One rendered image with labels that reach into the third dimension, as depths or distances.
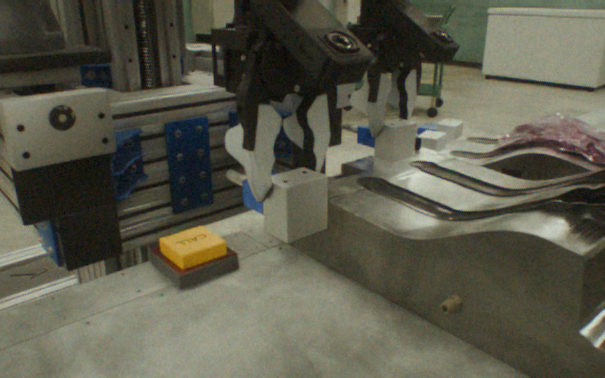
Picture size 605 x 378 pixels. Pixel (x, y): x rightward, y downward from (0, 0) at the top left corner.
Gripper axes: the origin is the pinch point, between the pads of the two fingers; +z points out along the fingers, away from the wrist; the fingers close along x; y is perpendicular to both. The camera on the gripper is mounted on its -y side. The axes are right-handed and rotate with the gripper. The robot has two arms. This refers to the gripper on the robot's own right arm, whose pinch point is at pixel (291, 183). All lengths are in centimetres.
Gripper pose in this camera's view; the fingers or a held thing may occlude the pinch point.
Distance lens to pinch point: 48.2
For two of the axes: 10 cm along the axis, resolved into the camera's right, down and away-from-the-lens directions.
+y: -6.5, -2.8, 7.1
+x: -7.6, 2.4, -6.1
